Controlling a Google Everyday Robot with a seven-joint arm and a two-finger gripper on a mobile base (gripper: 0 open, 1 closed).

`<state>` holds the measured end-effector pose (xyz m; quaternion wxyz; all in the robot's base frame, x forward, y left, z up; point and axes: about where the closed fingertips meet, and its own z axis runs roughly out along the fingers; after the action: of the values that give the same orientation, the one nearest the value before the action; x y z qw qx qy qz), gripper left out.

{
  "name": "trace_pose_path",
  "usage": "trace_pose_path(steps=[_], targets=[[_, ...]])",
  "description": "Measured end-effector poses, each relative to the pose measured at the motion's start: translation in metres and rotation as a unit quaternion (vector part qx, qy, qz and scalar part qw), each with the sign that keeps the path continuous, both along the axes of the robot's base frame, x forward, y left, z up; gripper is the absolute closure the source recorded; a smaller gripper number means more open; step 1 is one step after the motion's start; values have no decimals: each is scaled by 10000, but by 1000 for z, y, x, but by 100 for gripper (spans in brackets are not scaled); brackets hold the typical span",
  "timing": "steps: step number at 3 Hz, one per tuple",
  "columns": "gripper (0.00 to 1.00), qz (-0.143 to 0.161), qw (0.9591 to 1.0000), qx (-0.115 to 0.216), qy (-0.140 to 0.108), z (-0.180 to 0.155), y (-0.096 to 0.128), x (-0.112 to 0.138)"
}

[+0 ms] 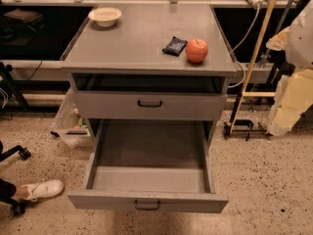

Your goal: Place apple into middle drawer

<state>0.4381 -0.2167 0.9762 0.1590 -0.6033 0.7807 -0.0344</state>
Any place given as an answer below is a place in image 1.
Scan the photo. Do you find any white cable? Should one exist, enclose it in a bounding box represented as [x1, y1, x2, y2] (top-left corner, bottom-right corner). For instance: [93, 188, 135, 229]
[227, 0, 268, 89]

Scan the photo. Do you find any grey drawer cabinet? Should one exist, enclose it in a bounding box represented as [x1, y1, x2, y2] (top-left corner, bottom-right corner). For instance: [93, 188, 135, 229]
[60, 2, 238, 140]

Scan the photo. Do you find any white sneaker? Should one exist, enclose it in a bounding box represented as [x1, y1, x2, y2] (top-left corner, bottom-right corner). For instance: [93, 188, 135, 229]
[23, 179, 64, 202]

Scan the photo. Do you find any dark blue snack packet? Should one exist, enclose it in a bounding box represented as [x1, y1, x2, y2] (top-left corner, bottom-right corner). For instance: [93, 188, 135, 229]
[162, 36, 187, 57]

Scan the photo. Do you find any clear plastic bag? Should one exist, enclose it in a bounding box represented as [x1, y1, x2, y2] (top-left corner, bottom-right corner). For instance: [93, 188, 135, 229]
[51, 88, 93, 149]

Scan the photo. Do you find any white bowl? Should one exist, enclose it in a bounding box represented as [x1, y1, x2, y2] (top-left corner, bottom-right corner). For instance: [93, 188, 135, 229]
[88, 7, 122, 27]

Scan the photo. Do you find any open grey middle drawer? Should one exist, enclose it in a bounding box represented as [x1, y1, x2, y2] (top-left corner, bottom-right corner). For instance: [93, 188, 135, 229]
[68, 120, 228, 213]

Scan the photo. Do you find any yellow wooden ladder frame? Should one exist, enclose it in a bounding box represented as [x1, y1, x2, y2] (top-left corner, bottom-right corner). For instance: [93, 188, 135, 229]
[224, 0, 277, 136]

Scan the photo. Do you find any black trouser leg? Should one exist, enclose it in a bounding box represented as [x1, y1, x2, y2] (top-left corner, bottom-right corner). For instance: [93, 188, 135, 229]
[0, 178, 17, 200]

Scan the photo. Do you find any closed grey top drawer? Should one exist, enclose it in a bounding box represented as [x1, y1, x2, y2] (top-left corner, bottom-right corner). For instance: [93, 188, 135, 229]
[73, 91, 227, 120]

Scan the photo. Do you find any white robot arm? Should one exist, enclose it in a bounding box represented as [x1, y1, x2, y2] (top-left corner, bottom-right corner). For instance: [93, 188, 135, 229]
[266, 0, 313, 136]

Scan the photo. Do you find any black office chair base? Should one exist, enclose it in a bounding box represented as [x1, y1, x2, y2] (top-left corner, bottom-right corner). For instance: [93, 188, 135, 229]
[0, 140, 32, 218]

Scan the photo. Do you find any red apple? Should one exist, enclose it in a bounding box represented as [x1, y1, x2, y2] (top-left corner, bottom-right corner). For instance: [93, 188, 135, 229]
[185, 38, 208, 63]

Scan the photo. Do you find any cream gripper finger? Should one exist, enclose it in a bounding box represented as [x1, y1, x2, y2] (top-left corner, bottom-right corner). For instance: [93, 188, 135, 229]
[266, 27, 290, 51]
[267, 69, 313, 136]

